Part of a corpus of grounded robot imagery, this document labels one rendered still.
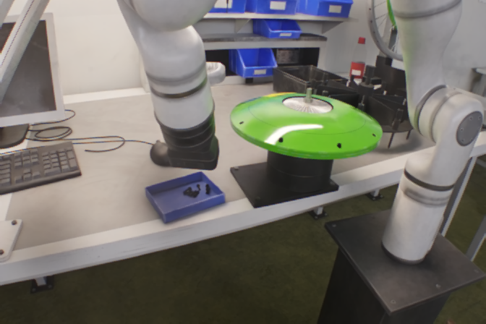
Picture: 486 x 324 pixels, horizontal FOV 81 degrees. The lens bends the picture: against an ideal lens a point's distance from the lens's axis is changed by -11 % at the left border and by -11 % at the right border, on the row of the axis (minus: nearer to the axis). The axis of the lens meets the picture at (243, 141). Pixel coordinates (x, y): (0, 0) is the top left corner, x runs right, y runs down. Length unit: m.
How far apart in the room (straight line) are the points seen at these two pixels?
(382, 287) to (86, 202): 0.58
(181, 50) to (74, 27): 1.09
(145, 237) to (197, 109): 0.28
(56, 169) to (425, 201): 0.74
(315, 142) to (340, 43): 1.37
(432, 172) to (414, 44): 0.21
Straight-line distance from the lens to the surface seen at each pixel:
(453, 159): 0.58
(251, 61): 1.57
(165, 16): 0.28
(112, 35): 1.41
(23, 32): 0.57
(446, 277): 0.71
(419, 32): 0.48
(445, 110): 0.54
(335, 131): 0.58
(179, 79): 0.34
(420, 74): 0.54
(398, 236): 0.66
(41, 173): 0.80
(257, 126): 0.58
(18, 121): 1.02
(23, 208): 0.72
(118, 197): 0.68
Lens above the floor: 1.29
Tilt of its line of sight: 25 degrees down
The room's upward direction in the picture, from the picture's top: 3 degrees clockwise
